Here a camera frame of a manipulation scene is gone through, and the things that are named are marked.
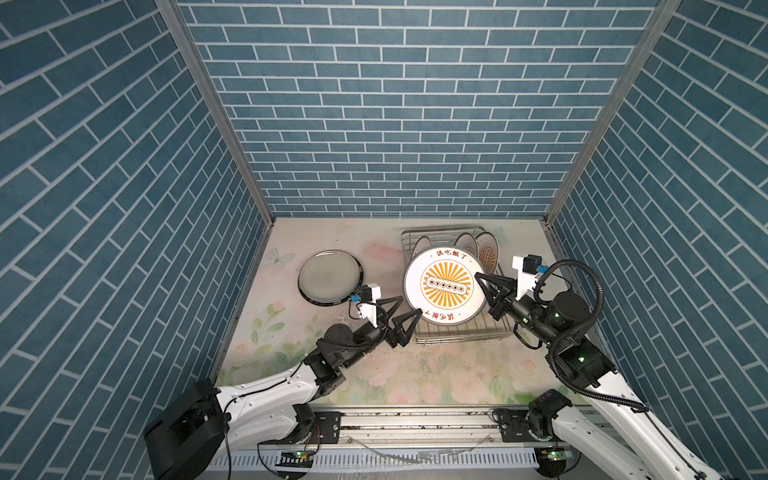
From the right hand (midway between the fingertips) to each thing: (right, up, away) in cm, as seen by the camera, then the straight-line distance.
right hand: (475, 272), depth 66 cm
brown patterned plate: (-7, -3, +3) cm, 9 cm away
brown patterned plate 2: (+12, +4, +31) cm, 33 cm away
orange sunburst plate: (-10, +7, +34) cm, 36 cm away
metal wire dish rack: (+9, -19, +25) cm, 33 cm away
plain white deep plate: (-41, -5, +36) cm, 55 cm away
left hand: (-14, -9, +3) cm, 17 cm away
